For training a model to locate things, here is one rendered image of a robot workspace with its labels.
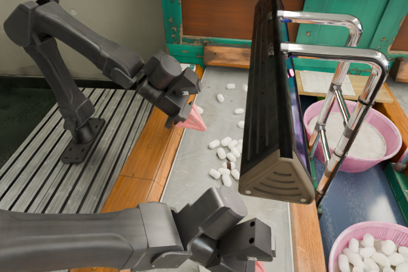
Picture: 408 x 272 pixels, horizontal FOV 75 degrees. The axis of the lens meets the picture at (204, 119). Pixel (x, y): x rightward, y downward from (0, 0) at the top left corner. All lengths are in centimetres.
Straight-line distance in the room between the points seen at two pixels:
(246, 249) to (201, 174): 32
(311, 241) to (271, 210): 11
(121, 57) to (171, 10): 44
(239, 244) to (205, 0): 81
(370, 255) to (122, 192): 54
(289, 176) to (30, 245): 26
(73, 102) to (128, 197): 33
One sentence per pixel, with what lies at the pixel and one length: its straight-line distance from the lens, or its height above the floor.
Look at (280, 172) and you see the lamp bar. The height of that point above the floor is 109.
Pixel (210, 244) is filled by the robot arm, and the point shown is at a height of 88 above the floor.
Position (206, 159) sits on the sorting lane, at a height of 74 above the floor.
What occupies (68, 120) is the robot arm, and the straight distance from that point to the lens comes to 87.
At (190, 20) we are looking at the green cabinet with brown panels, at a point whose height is 93.
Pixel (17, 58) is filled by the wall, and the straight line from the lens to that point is 265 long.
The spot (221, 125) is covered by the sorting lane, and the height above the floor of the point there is 74.
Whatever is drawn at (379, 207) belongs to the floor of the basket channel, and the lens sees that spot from 86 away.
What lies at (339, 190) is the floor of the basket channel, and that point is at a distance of 84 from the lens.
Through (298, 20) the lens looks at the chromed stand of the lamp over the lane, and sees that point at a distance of 58.
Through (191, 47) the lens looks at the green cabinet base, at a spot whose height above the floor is 83.
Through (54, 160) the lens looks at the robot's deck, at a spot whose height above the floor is 67.
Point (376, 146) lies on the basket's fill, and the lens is 94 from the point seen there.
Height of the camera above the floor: 130
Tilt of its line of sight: 41 degrees down
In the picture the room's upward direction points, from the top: straight up
